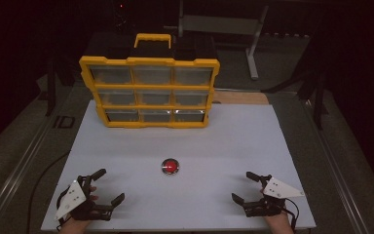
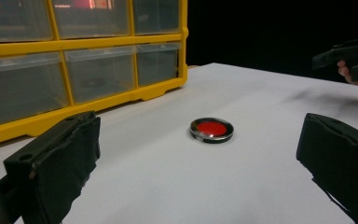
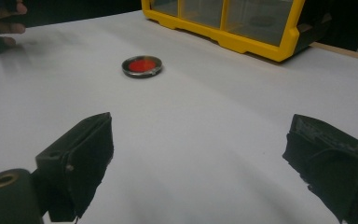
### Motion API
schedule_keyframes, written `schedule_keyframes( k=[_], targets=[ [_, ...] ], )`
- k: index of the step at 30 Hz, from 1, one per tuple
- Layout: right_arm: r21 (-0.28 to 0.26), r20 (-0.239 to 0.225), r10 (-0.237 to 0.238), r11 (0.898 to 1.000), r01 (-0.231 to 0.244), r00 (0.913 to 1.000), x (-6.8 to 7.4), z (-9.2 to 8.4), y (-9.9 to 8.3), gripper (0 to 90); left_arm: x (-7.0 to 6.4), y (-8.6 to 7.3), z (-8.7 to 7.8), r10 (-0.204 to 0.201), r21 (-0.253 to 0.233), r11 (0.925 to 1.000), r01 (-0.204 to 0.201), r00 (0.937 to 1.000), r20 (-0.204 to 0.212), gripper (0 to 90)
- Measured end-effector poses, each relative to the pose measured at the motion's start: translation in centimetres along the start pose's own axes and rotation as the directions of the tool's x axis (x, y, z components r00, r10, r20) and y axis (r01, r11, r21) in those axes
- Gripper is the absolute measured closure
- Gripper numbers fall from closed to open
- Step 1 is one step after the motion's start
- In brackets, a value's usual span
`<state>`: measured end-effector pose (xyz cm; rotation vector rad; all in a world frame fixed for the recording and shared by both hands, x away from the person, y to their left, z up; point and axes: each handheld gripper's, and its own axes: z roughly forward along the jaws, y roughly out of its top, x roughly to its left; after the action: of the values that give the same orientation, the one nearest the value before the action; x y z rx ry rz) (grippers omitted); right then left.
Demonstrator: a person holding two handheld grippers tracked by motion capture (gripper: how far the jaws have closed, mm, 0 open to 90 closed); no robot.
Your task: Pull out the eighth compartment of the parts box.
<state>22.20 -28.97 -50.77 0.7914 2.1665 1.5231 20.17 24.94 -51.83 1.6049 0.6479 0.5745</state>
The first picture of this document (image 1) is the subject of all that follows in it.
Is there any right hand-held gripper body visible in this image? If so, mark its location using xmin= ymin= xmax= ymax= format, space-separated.
xmin=244 ymin=175 xmax=306 ymax=218

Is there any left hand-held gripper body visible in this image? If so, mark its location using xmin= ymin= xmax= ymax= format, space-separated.
xmin=54 ymin=175 xmax=115 ymax=222

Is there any red round button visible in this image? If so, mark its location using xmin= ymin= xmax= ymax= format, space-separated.
xmin=161 ymin=157 xmax=180 ymax=176

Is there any clear plastic organizer drawer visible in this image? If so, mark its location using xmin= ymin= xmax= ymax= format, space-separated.
xmin=139 ymin=109 xmax=173 ymax=124

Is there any yellow drawer organizer cabinet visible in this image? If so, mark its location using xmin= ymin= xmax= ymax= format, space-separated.
xmin=78 ymin=32 xmax=221 ymax=130

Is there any person's left hand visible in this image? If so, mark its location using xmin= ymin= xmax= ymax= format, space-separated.
xmin=59 ymin=184 xmax=99 ymax=234

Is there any person's right hand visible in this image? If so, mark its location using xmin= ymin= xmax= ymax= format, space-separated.
xmin=259 ymin=186 xmax=295 ymax=234

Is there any wooden board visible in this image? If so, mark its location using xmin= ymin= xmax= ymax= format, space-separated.
xmin=212 ymin=91 xmax=271 ymax=105

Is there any black tripod stand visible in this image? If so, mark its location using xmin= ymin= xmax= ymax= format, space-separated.
xmin=262 ymin=48 xmax=330 ymax=131

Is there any set of clear plastic drawers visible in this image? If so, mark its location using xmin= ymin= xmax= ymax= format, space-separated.
xmin=89 ymin=64 xmax=213 ymax=124

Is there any grey metal stand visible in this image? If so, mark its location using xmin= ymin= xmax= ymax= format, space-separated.
xmin=164 ymin=0 xmax=271 ymax=81

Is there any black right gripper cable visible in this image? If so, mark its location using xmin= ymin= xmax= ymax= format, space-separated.
xmin=283 ymin=197 xmax=301 ymax=232

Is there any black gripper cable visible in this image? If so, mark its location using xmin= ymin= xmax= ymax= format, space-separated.
xmin=27 ymin=150 xmax=76 ymax=234
xmin=283 ymin=197 xmax=301 ymax=232

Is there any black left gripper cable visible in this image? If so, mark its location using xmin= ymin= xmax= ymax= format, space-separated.
xmin=27 ymin=150 xmax=76 ymax=234

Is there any aluminium rail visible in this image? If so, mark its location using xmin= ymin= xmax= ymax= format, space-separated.
xmin=300 ymin=97 xmax=371 ymax=234
xmin=0 ymin=97 xmax=66 ymax=234

